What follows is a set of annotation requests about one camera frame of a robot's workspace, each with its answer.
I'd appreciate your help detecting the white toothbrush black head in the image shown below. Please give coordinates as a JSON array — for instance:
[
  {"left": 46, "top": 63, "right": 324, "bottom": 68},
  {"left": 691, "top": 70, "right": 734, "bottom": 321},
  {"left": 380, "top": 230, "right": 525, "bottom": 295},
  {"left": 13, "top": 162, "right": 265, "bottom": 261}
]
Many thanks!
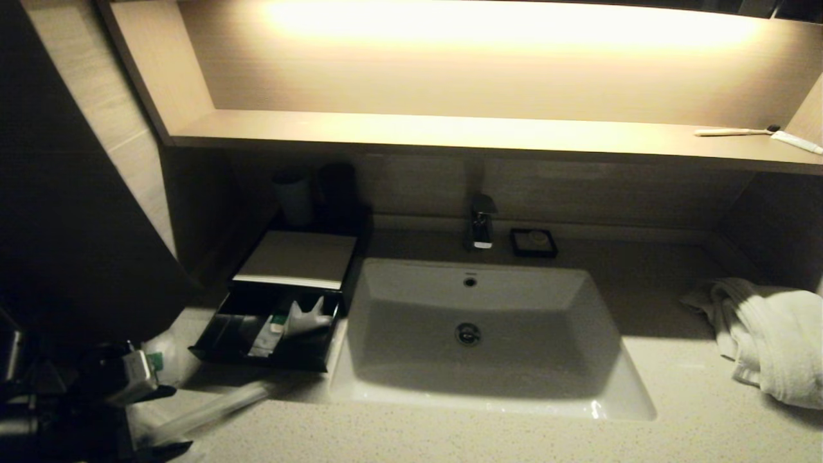
[{"left": 694, "top": 123, "right": 782, "bottom": 138}]

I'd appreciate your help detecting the warm LED light strip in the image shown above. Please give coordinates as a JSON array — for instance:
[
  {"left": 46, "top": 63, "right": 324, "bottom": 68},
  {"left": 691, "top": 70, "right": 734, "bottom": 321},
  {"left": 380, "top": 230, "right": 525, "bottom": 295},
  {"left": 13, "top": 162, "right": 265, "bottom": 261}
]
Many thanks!
[{"left": 264, "top": 0, "right": 766, "bottom": 53}]

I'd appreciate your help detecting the dark brown cup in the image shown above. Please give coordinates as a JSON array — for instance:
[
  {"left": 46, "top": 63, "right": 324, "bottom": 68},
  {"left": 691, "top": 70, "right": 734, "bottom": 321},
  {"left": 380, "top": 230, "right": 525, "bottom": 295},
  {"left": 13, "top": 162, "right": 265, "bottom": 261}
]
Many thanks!
[{"left": 316, "top": 161, "right": 358, "bottom": 233}]

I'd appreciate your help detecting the white toothpaste tube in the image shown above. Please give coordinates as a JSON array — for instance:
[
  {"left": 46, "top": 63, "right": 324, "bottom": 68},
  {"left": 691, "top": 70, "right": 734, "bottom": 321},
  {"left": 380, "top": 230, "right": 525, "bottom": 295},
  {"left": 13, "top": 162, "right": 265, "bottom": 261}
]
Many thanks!
[{"left": 770, "top": 130, "right": 823, "bottom": 156}]

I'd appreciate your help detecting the wooden wall shelf niche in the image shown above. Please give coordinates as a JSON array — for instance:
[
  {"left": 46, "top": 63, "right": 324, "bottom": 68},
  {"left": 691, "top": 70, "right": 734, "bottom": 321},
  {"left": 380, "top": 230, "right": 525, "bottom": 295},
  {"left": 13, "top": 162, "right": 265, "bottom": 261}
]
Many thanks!
[{"left": 96, "top": 0, "right": 823, "bottom": 176}]

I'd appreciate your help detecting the square sachet with green label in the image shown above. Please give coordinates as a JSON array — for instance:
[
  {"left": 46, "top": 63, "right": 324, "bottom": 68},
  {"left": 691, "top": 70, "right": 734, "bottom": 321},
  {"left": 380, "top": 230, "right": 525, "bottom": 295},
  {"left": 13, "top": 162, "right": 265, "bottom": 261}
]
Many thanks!
[{"left": 143, "top": 331, "right": 188, "bottom": 388}]

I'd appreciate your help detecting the long plain white packet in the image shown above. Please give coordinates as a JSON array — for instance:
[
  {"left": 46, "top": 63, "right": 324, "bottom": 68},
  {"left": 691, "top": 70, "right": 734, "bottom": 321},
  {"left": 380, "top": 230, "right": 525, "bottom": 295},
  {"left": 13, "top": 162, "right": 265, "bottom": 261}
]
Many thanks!
[{"left": 154, "top": 381, "right": 281, "bottom": 444}]

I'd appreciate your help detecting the white ceramic sink basin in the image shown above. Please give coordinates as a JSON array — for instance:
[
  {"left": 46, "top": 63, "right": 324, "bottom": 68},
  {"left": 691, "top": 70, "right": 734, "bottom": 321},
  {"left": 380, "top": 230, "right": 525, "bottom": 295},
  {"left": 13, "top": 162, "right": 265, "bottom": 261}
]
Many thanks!
[{"left": 330, "top": 257, "right": 658, "bottom": 422}]

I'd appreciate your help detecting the chrome faucet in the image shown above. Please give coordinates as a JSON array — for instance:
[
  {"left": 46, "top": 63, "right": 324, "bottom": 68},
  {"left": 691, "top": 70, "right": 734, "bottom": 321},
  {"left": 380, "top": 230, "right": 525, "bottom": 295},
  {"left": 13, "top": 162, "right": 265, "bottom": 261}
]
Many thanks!
[{"left": 464, "top": 158, "right": 499, "bottom": 251}]

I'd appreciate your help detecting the black soap dish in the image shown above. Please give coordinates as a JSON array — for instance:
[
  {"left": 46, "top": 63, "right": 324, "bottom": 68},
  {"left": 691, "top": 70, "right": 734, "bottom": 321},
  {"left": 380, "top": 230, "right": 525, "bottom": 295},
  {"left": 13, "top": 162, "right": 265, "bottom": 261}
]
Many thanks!
[{"left": 510, "top": 227, "right": 559, "bottom": 259}]

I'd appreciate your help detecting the white terry towel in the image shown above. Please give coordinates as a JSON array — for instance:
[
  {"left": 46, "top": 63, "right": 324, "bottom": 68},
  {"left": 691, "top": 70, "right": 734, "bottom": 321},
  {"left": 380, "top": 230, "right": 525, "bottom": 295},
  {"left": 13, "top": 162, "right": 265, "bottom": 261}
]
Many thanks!
[{"left": 680, "top": 277, "right": 823, "bottom": 411}]

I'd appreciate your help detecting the puffy white pouch packet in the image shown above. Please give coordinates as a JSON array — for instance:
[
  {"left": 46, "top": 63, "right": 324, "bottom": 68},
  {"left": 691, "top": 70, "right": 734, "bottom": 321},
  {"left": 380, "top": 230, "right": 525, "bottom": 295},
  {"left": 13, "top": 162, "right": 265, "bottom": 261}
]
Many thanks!
[{"left": 285, "top": 296, "right": 336, "bottom": 340}]

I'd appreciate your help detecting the pale grey cup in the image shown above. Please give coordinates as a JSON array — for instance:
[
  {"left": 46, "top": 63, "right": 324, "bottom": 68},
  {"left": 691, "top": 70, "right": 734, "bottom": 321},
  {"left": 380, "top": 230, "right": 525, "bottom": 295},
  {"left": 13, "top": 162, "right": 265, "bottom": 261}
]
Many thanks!
[{"left": 273, "top": 168, "right": 314, "bottom": 226}]

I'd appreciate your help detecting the small white tube green cap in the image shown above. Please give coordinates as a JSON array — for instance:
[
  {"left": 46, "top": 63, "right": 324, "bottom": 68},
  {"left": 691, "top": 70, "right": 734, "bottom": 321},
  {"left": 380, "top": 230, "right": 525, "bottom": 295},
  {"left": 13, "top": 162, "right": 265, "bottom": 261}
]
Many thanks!
[{"left": 247, "top": 314, "right": 290, "bottom": 359}]

